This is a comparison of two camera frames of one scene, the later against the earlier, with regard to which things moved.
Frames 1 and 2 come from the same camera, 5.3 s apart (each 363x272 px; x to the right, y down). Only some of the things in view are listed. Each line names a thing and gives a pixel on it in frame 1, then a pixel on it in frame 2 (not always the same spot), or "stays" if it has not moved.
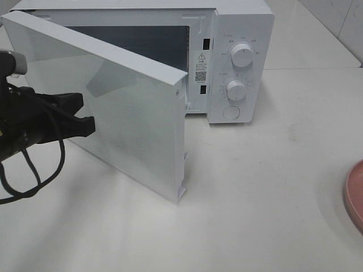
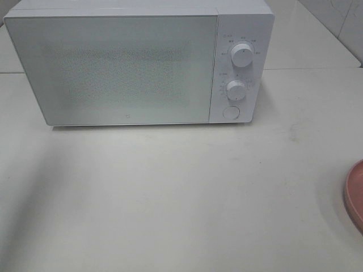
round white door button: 231,112 stays
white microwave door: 139,104 -> 119,69
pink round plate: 353,191 stays
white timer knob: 236,90 stays
